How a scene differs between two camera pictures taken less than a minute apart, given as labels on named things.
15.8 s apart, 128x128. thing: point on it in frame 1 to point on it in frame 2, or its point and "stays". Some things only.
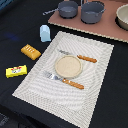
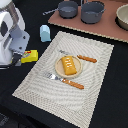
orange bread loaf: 31,52 to 69,66
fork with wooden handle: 69,82 stays
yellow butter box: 16,71 to 31,57
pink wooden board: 106,27 stays
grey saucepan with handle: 67,9 stays
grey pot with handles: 91,11 stays
